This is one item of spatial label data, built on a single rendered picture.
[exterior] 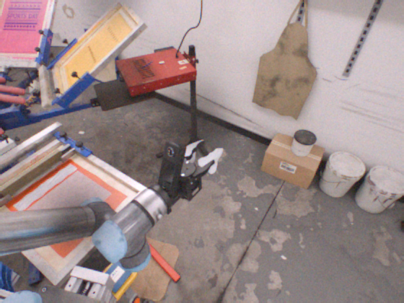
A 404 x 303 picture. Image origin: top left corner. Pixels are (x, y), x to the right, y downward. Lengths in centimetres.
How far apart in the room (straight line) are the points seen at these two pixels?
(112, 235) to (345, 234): 237
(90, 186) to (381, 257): 234
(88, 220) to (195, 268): 170
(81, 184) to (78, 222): 101
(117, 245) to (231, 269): 180
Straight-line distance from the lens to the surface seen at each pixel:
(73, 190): 164
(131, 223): 55
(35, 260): 145
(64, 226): 62
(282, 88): 260
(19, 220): 58
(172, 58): 239
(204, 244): 235
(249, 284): 228
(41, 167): 173
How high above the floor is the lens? 216
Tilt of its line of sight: 46 degrees down
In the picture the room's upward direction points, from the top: straight up
